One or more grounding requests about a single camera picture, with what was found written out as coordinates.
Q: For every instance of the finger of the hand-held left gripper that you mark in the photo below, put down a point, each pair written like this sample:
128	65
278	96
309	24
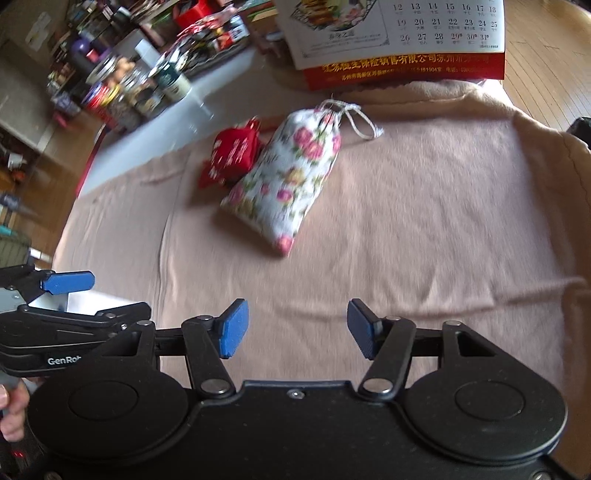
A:
83	318
69	282

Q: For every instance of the person's left hand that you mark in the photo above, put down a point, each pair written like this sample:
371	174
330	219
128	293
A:
13	410

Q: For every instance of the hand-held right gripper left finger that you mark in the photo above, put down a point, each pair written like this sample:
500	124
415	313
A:
233	328

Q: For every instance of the glass jar of pistachios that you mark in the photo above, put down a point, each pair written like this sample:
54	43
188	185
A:
123	110

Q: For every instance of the red-based desk calendar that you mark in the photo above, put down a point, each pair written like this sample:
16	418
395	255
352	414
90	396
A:
397	46

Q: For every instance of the red embroidered pouch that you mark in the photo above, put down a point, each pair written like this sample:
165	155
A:
233	152

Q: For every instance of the dark-label glass jar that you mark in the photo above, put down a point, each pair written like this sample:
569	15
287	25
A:
147	94

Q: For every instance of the green-label white cup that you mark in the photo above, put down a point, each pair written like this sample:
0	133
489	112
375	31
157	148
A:
174	85

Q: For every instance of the large glass jar of nuts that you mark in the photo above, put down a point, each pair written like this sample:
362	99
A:
117	69

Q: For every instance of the red tin can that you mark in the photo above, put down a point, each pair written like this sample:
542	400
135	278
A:
98	101

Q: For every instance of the beige blanket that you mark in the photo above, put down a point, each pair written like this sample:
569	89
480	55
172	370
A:
415	258

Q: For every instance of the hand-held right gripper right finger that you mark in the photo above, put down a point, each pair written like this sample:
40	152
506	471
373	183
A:
362	328

